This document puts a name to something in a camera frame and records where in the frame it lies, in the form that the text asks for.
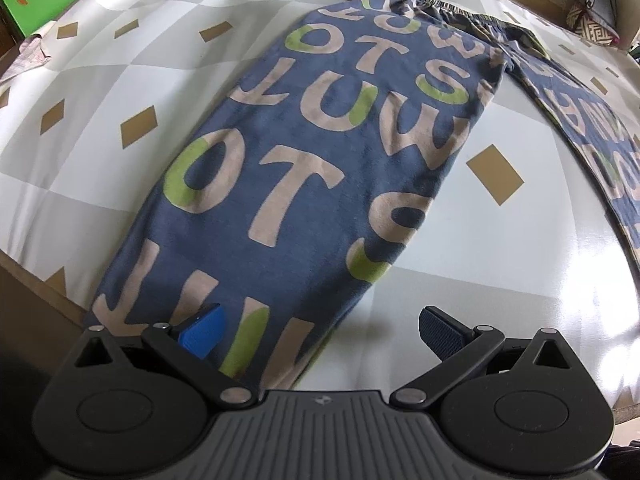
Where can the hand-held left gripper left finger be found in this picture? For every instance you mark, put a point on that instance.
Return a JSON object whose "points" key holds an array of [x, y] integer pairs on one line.
{"points": [[202, 333]]}

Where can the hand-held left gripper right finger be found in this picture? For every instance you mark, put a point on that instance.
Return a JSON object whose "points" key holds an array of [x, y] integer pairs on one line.
{"points": [[440, 333]]}

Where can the blue lettered pants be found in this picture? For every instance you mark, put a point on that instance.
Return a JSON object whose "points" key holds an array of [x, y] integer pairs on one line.
{"points": [[300, 185]]}

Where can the pink checked cloth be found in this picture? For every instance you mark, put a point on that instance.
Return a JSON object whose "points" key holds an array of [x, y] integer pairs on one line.
{"points": [[25, 60]]}

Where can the grey white checked tablecloth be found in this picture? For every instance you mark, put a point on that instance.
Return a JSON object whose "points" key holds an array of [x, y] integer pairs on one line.
{"points": [[525, 260]]}

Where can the patterned cushion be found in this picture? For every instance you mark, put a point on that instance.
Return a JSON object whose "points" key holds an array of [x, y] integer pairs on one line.
{"points": [[595, 15]]}

